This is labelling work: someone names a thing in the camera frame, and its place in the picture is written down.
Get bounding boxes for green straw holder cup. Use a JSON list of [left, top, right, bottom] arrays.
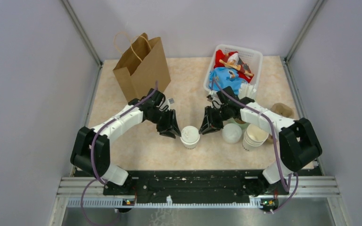
[[230, 118, 250, 130]]

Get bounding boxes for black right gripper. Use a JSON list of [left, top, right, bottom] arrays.
[[199, 105, 230, 136]]

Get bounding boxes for white plastic basket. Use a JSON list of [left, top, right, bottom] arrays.
[[203, 44, 263, 99]]

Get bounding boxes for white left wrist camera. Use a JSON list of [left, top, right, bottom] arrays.
[[165, 98, 174, 108]]

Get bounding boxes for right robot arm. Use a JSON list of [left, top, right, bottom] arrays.
[[199, 87, 322, 194]]

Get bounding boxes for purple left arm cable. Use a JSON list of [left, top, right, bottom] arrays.
[[80, 80, 160, 226]]

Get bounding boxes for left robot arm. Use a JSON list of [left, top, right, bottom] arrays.
[[70, 89, 181, 195]]

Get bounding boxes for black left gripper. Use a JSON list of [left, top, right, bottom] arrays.
[[148, 109, 181, 139]]

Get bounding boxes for stack of white lids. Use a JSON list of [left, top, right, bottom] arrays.
[[222, 123, 242, 144]]

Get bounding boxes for stack of paper cups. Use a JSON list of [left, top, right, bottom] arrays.
[[242, 124, 269, 151]]

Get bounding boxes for brown cardboard cup carrier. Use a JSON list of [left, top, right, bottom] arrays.
[[270, 103, 294, 118]]

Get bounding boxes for blue snack packet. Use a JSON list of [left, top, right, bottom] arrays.
[[208, 67, 247, 95]]

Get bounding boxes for red snack packet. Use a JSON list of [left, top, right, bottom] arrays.
[[214, 50, 254, 83]]

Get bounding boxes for brown paper bag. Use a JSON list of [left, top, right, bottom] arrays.
[[113, 32, 171, 102]]

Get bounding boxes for white cup lid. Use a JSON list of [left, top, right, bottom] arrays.
[[181, 126, 200, 144]]

